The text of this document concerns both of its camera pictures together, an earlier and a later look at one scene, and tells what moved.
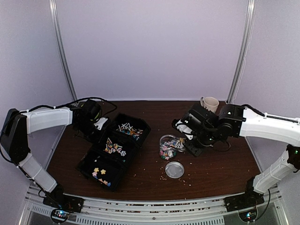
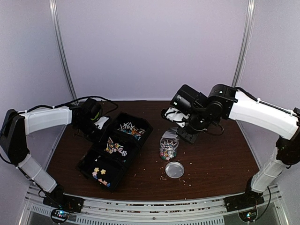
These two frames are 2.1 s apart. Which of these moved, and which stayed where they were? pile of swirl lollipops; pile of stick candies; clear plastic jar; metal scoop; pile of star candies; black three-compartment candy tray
Moved: metal scoop; clear plastic jar
Stayed: pile of stick candies; pile of swirl lollipops; black three-compartment candy tray; pile of star candies
